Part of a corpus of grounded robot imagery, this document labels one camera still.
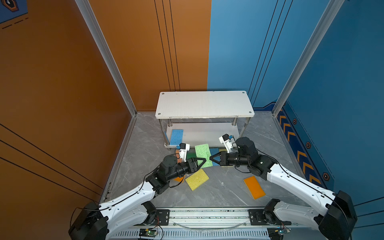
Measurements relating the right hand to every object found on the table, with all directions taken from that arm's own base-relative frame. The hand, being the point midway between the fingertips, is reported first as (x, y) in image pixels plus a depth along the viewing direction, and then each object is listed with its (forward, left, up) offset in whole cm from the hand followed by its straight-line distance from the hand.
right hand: (209, 159), depth 71 cm
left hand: (0, +2, 0) cm, 2 cm away
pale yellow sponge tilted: (-2, +6, -20) cm, 21 cm away
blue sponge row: (+3, -2, +1) cm, 4 cm away
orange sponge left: (-9, +13, -1) cm, 16 cm away
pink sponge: (-2, +14, +3) cm, 14 cm away
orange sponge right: (-8, -26, -20) cm, 33 cm away
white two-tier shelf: (+17, +2, +13) cm, 21 cm away
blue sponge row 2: (+23, +20, -13) cm, 33 cm away
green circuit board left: (-27, +30, -21) cm, 46 cm away
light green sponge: (+4, +3, +1) cm, 5 cm away
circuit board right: (-27, -32, -23) cm, 47 cm away
